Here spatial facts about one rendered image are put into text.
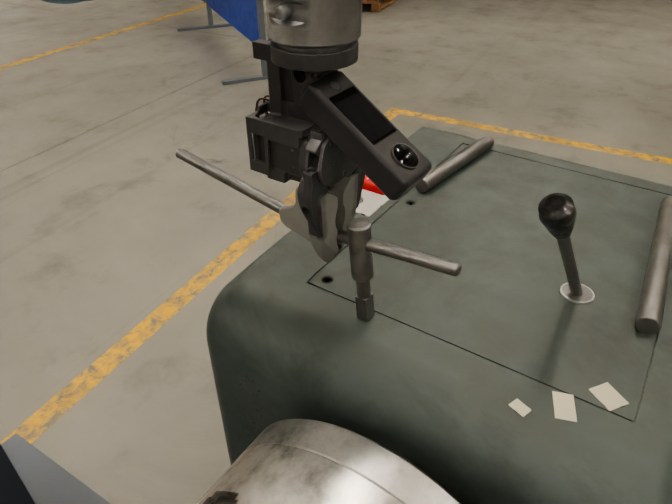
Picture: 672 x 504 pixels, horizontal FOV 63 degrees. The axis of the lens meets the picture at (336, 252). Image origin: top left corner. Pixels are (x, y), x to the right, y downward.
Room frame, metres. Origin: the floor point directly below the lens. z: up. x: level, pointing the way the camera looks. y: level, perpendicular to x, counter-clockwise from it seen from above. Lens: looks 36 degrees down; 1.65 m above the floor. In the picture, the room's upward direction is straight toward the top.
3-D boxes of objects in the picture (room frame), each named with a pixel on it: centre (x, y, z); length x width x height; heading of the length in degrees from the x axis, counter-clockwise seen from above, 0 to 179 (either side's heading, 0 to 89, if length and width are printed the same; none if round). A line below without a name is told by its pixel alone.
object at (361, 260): (0.43, -0.03, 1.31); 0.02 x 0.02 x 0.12
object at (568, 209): (0.42, -0.20, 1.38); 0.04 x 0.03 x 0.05; 146
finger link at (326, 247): (0.45, 0.03, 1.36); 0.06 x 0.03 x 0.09; 57
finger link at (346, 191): (0.47, 0.01, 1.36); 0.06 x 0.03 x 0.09; 56
